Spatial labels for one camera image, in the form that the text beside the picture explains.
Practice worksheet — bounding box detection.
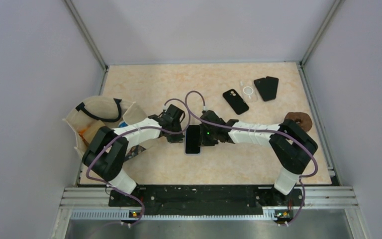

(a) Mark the blue snack packet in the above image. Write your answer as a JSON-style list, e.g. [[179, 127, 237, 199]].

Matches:
[[118, 121, 128, 128]]

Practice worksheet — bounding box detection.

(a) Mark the brown donut on cup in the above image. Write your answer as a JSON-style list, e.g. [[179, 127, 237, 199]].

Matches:
[[285, 112, 313, 132]]

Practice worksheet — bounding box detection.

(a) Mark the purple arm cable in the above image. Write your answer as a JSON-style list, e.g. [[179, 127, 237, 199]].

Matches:
[[185, 91, 319, 227], [85, 98, 191, 228]]

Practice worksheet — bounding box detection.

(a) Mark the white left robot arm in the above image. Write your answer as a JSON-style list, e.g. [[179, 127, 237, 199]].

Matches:
[[82, 105, 185, 206]]

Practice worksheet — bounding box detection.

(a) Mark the black phone case with camera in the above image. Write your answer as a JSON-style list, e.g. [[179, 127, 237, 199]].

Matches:
[[222, 89, 249, 115]]

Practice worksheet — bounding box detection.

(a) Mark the clear magsafe phone case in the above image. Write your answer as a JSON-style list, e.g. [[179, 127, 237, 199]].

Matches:
[[239, 80, 258, 103]]

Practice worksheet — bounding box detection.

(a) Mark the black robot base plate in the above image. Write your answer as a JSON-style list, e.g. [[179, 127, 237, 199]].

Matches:
[[108, 185, 303, 216]]

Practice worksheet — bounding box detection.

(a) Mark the black flat phone case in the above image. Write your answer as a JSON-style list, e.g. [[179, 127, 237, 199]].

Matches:
[[253, 76, 279, 102]]

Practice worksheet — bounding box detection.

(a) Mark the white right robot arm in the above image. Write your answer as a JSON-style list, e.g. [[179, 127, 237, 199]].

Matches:
[[200, 110, 318, 205]]

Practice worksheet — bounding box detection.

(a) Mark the beige tote bag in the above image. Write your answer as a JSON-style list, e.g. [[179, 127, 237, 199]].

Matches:
[[63, 96, 148, 158]]

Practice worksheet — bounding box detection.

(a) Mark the aluminium frame rail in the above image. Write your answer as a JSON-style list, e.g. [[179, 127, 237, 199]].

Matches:
[[60, 185, 358, 220]]

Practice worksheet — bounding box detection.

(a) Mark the black smartphone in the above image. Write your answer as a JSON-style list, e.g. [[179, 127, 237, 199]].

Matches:
[[185, 125, 201, 155]]

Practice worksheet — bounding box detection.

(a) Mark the lavender phone case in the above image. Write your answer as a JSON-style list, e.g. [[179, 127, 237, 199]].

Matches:
[[184, 124, 202, 156]]

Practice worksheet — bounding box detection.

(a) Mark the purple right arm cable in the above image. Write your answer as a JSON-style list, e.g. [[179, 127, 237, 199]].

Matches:
[[185, 91, 319, 227]]

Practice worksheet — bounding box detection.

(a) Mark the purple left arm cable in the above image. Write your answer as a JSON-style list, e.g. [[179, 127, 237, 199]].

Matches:
[[85, 98, 191, 228]]

